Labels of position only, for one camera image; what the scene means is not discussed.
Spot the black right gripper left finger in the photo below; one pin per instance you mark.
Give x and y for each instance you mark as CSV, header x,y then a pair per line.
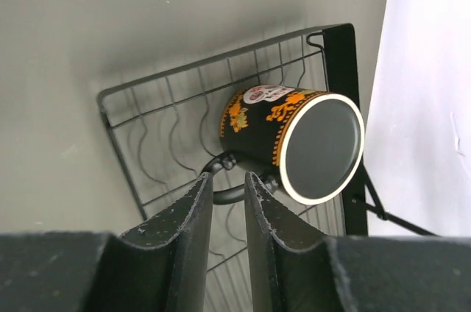
x,y
159,265

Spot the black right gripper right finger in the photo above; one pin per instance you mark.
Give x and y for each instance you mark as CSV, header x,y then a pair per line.
x,y
349,271

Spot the black wire dish rack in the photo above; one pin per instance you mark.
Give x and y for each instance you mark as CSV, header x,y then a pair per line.
x,y
164,129

